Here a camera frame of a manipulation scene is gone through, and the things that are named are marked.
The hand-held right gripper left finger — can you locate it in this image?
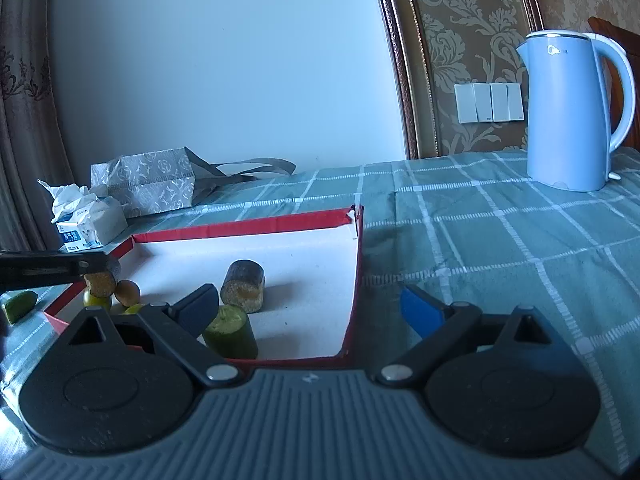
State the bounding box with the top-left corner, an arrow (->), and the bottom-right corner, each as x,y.
67,283 -> 241,391

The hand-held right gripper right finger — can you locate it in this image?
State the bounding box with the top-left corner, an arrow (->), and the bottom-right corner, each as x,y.
375,284 -> 576,388

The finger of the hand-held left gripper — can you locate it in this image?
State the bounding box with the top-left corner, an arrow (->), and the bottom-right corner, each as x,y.
0,250 -> 121,293

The green cucumber piece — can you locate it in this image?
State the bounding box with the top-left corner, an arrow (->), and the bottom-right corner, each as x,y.
1,290 -> 39,324
201,304 -> 259,360

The dark sugarcane piece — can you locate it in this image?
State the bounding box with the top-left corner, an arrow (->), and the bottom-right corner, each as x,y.
82,260 -> 121,297
220,259 -> 266,313

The small orange tangerine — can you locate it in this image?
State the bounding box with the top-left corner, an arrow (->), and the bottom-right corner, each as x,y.
114,280 -> 142,306

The red cardboard box lid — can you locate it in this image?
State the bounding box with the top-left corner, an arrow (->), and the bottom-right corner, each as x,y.
42,205 -> 365,361

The white tissue pack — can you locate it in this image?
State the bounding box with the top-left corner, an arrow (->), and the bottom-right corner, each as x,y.
37,180 -> 130,254

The green checked tablecloth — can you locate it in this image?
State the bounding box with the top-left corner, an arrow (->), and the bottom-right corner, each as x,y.
0,147 -> 640,480

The silver patterned gift bag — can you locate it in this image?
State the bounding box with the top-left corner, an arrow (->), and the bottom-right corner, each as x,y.
90,147 -> 297,219

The brown patterned curtain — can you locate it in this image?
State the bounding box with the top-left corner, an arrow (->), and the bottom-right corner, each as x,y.
0,0 -> 76,256

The light blue electric kettle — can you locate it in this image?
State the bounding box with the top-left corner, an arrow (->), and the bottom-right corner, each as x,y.
515,30 -> 636,193

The white wall switch panel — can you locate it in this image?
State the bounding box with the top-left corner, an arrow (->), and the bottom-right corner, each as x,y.
454,81 -> 526,124

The carved wooden wall moulding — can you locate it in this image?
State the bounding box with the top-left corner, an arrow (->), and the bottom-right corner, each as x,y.
370,0 -> 441,160

